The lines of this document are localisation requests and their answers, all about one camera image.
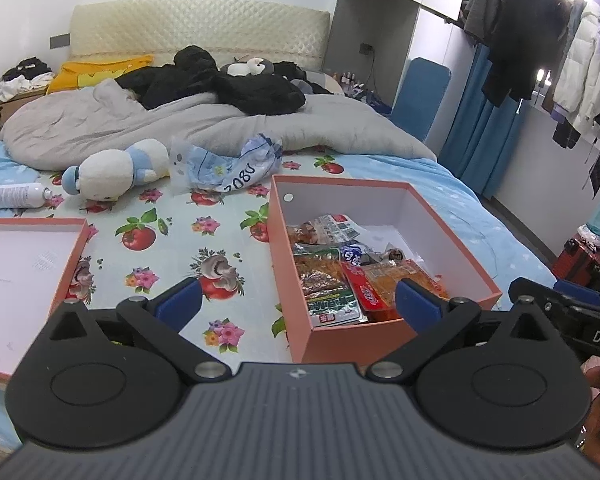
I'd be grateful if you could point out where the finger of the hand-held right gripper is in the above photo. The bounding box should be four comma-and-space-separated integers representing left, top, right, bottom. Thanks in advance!
554, 280, 600, 308
508, 277, 575, 313

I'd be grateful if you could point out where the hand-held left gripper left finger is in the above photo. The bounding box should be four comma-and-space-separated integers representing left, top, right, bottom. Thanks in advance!
47, 276, 233, 382

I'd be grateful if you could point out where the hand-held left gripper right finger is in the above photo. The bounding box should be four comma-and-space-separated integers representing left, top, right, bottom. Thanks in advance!
371, 278, 556, 382

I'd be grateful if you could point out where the pile of mixed snacks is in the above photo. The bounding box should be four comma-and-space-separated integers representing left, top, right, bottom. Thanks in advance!
285, 214, 451, 328

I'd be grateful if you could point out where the pink cardboard box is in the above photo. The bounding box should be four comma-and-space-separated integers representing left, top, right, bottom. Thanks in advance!
269, 175, 503, 365

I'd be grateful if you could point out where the red suitcase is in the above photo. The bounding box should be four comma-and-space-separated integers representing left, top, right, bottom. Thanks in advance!
552, 237, 600, 281

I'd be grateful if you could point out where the fruit print mat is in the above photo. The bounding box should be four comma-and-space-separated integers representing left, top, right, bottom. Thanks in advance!
35, 152, 346, 366

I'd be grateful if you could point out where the blue bed sheet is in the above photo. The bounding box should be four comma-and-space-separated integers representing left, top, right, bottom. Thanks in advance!
0, 140, 556, 311

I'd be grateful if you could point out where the clear light blue plastic bag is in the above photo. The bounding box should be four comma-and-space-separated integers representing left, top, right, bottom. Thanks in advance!
169, 135, 241, 196

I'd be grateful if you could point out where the white blue plush toy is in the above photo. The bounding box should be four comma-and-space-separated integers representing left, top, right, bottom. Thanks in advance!
61, 138, 172, 203

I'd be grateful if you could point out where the white blue printed plastic bag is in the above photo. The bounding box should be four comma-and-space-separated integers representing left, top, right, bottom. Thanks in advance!
220, 132, 284, 193

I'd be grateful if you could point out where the pink box lid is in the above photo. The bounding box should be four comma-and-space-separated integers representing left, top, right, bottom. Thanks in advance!
0, 217, 91, 381

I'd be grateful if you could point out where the dark hanging garment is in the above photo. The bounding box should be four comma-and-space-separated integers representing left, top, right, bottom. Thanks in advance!
542, 100, 593, 151

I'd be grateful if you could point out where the blue curtain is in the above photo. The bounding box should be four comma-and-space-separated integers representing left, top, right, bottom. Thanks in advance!
437, 42, 536, 198

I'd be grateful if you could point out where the grey duvet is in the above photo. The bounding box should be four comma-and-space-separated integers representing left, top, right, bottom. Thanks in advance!
1, 80, 438, 171

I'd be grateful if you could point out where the white spray bottle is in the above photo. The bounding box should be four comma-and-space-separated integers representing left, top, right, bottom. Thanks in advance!
0, 184, 52, 210

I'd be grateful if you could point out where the blue chair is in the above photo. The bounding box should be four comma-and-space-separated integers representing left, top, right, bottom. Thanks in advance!
390, 57, 452, 143

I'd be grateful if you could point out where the black clothing heap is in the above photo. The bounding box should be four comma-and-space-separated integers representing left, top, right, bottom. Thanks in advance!
116, 45, 331, 116

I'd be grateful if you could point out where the white puffer jacket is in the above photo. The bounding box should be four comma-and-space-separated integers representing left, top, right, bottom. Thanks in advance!
552, 0, 600, 133

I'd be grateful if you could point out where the grey white plush toy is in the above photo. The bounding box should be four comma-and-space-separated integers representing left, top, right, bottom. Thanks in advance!
220, 56, 277, 77

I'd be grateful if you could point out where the yellow pillow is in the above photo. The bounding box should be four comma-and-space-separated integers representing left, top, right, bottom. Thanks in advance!
46, 54, 155, 95

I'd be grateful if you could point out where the black hanging coat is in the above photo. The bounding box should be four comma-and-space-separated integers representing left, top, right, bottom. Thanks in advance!
481, 0, 573, 107

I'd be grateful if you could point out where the cream quilted headboard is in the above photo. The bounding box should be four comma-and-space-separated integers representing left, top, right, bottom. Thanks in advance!
69, 2, 331, 73

